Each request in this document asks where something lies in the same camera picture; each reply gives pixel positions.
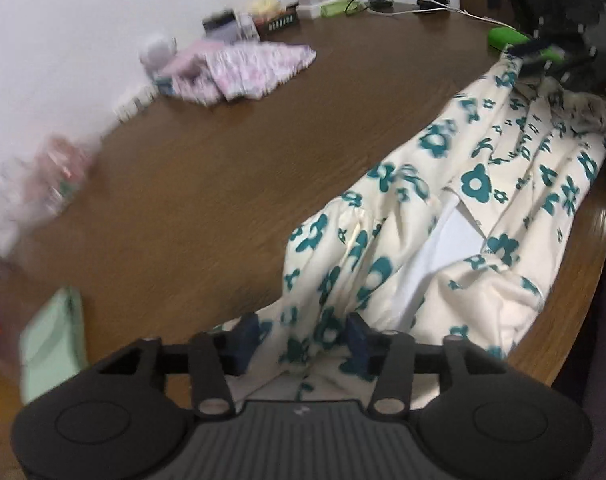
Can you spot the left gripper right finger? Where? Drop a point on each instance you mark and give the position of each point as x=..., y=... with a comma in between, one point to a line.
x=389, y=357

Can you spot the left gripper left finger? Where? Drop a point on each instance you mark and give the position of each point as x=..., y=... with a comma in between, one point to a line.
x=214, y=356

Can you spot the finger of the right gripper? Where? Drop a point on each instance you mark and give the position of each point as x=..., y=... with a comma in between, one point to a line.
x=570, y=44
x=576, y=69

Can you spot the cream teal flower garment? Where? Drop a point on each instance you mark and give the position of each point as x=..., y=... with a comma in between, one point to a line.
x=458, y=232

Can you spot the green glasses case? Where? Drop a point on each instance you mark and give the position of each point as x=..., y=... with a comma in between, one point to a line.
x=501, y=38

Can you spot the mint green pouch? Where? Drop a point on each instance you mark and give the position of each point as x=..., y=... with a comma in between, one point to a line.
x=52, y=346

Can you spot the white power strip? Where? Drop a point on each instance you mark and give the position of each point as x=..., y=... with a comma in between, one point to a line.
x=309, y=12

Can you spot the plastic bag with snacks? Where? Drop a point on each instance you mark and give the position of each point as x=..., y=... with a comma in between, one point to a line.
x=35, y=191

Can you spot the dark green text box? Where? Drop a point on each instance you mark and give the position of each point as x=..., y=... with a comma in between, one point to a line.
x=286, y=19

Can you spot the yellow snack pack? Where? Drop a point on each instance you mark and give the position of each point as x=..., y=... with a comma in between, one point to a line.
x=265, y=9

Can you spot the white ruffled floral garment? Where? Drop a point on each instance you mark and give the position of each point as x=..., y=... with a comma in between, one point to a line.
x=245, y=69

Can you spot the pink folded garment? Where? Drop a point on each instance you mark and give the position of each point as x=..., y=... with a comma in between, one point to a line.
x=188, y=62

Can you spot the white round lamp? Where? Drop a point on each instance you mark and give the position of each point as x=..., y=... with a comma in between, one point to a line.
x=157, y=51

